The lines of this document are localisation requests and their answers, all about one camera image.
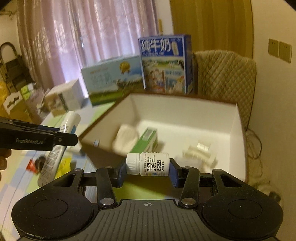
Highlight white beige product box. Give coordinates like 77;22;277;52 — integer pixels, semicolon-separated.
44;79;84;116

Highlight quilted beige chair cover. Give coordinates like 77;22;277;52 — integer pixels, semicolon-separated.
194;50;256;129

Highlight white plastic hair claw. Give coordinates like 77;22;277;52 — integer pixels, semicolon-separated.
182;142;217;167

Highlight light blue milk carton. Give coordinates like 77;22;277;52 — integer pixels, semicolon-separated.
81;56;144;106

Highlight pink curtain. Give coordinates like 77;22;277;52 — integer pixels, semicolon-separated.
16;1;158;90

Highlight brown cardboard storage box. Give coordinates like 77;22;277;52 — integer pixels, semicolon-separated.
79;93;247;180

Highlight tangled cables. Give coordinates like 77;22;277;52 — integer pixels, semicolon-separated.
245;128;282;200

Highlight green tissue packs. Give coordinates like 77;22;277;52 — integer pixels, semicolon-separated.
20;83;35;101

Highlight dark blue milk carton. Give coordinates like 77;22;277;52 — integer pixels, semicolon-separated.
138;35;194;95

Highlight yellow snack pouch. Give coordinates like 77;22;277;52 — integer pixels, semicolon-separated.
55;157;72;179

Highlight black folding cart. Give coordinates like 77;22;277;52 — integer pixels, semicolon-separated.
1;42;34;93

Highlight red candy packet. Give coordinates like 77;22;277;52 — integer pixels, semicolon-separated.
26;159;38;174

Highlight wall power sockets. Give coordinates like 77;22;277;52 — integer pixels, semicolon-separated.
268;39;292;63

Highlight brown cardboard hanger box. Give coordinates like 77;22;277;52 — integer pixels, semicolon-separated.
3;91;32;123

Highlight person's left hand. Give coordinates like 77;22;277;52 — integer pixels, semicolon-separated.
0;148;11;180

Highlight white pill bottle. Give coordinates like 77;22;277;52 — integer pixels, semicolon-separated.
126;153;170;177

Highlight green white medicine box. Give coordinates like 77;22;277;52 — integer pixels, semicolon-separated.
130;128;158;153

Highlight yellow wooden door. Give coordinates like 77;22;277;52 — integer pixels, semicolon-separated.
170;0;253;58

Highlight dark brown hair scrunchie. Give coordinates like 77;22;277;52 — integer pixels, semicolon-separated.
34;156;47;173

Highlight white cream tube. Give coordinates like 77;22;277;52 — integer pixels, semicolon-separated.
37;111;81;187

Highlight white sock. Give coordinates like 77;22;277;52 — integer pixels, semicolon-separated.
112;124;139;156

